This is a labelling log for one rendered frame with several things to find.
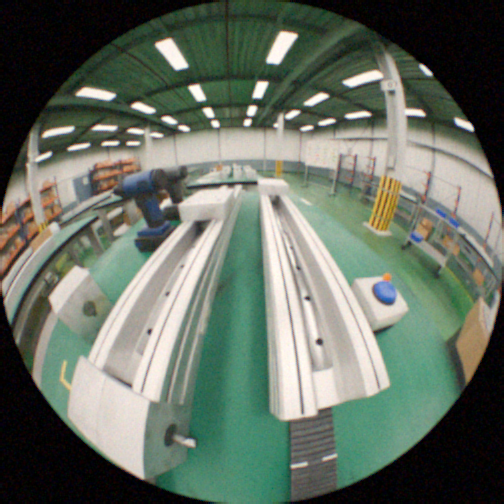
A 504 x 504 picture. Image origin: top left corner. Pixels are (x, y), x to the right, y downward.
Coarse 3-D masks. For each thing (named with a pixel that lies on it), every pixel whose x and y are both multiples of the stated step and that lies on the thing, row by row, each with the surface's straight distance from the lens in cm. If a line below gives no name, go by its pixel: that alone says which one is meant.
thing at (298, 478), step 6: (324, 468) 24; (330, 468) 24; (294, 474) 23; (300, 474) 23; (306, 474) 23; (312, 474) 24; (318, 474) 24; (324, 474) 24; (330, 474) 25; (294, 480) 23; (300, 480) 24; (306, 480) 24; (312, 480) 24
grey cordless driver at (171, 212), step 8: (168, 168) 62; (176, 168) 60; (184, 168) 61; (168, 176) 61; (176, 176) 60; (184, 176) 61; (168, 184) 63; (176, 184) 62; (168, 192) 64; (176, 192) 63; (176, 200) 63; (168, 208) 64; (176, 208) 63; (168, 216) 65; (176, 216) 63
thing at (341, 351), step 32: (288, 224) 41; (288, 256) 26; (320, 256) 23; (288, 288) 17; (320, 288) 21; (288, 320) 14; (320, 320) 19; (352, 320) 17; (288, 352) 13; (320, 352) 17; (352, 352) 16; (288, 384) 13; (320, 384) 18; (352, 384) 17; (384, 384) 17; (288, 416) 13
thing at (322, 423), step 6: (330, 414) 22; (306, 420) 21; (312, 420) 21; (318, 420) 22; (324, 420) 22; (330, 420) 22; (294, 426) 21; (300, 426) 21; (306, 426) 21; (312, 426) 22; (318, 426) 22; (324, 426) 22; (330, 426) 22; (294, 432) 21; (300, 432) 21; (306, 432) 21; (312, 432) 22
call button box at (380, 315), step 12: (360, 288) 25; (372, 288) 26; (360, 300) 25; (372, 300) 24; (396, 300) 28; (372, 312) 23; (384, 312) 24; (396, 312) 26; (372, 324) 24; (384, 324) 26
